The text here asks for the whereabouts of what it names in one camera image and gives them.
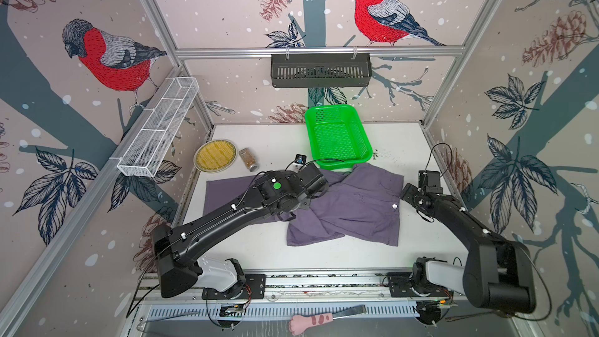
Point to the green plastic basket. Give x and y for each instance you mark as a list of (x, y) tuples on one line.
[(337, 137)]

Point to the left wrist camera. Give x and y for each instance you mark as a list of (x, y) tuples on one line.
[(299, 161)]

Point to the white ventilated cable duct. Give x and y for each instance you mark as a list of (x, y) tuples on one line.
[(279, 312)]

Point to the black hanging wall basket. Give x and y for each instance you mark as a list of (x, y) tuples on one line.
[(321, 70)]

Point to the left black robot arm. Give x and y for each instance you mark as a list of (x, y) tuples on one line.
[(179, 252)]

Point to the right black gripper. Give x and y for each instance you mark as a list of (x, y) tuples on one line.
[(408, 192)]

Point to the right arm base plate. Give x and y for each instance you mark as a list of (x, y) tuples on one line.
[(403, 285)]

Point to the aluminium mounting rail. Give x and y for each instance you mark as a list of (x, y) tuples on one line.
[(301, 286)]

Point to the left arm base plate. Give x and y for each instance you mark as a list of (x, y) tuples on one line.
[(253, 288)]

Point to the yellow round plate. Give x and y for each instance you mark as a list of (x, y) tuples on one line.
[(215, 156)]

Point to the purple trousers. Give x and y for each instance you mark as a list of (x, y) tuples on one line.
[(362, 203)]

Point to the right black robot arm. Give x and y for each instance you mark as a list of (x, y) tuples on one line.
[(497, 273)]

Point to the white wire mesh shelf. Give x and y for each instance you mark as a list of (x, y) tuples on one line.
[(149, 148)]

